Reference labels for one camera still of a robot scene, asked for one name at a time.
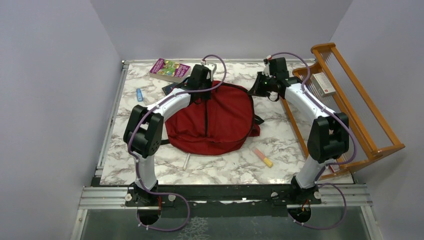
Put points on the white red small box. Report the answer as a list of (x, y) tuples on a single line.
[(322, 84)]

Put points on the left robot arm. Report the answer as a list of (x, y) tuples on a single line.
[(143, 133)]

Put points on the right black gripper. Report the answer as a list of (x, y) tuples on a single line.
[(256, 90)]

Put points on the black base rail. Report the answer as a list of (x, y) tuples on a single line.
[(207, 200)]

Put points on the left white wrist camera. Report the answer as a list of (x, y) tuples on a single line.
[(211, 66)]

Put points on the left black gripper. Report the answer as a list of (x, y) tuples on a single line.
[(208, 81)]

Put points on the purple green paperback book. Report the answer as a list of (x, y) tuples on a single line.
[(170, 71)]

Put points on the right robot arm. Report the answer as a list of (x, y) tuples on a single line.
[(328, 138)]

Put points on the red backpack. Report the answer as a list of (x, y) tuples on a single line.
[(215, 126)]

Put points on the dark blue book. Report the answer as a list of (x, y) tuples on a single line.
[(169, 89)]

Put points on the light blue highlighter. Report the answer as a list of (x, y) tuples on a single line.
[(139, 95)]

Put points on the orange wooden rack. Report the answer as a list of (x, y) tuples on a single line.
[(374, 137)]

